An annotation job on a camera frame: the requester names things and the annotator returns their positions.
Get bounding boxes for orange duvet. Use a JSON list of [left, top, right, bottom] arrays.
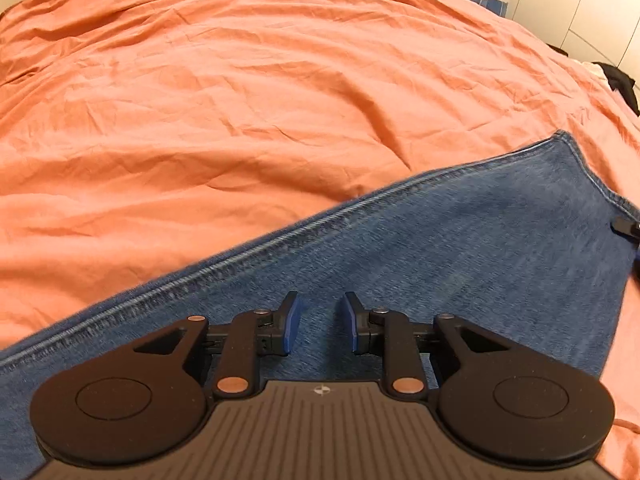
[[0, 0, 640, 480]]

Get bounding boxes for blue denim pants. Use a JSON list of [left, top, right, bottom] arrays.
[[0, 130, 640, 480]]

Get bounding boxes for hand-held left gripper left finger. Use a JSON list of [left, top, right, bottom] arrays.
[[132, 291, 301, 397]]

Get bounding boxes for white wardrobe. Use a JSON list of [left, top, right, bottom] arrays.
[[505, 0, 640, 78]]

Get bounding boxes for dark cloth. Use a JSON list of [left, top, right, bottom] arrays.
[[602, 62, 640, 116]]

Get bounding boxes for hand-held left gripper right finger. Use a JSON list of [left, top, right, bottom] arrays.
[[343, 291, 508, 397]]

